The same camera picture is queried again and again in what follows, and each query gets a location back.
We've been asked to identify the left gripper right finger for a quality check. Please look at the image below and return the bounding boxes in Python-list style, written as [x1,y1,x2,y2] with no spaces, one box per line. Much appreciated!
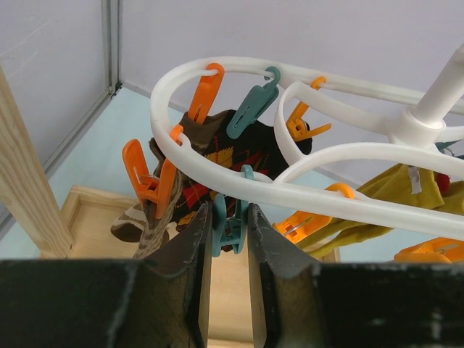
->
[247,204,463,347]

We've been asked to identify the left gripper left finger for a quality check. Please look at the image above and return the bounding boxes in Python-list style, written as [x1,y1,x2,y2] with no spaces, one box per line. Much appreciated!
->
[1,204,212,347]

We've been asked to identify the teal clothes peg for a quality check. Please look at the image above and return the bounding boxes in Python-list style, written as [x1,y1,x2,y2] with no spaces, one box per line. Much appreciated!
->
[210,163,258,258]

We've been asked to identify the white plastic clip hanger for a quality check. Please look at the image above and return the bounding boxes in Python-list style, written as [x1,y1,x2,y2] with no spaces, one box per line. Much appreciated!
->
[151,49,463,239]

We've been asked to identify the brown striped hanging sock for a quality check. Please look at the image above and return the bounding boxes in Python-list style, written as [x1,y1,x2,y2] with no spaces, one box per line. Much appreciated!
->
[110,112,233,260]

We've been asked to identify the orange clothes peg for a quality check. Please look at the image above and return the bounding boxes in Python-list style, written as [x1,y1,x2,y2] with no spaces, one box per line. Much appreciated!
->
[122,139,182,220]

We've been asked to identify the wooden clothes rack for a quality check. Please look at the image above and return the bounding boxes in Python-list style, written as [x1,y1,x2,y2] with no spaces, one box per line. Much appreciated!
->
[0,65,341,348]

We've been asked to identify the mustard yellow sock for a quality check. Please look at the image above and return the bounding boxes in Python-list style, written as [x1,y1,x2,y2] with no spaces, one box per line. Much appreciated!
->
[297,164,463,258]

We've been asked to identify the black argyle sock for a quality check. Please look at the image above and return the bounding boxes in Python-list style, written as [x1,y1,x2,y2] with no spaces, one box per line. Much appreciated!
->
[172,109,289,232]

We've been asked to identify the yellow-orange peg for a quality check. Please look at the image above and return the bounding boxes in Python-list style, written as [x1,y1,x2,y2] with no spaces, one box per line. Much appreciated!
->
[285,75,333,143]

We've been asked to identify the teal peg far side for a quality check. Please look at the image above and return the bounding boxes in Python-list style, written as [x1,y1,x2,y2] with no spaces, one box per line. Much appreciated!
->
[226,66,281,139]

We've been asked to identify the orange peg on loop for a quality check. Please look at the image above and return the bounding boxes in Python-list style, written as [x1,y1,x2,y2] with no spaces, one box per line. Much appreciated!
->
[188,62,225,125]

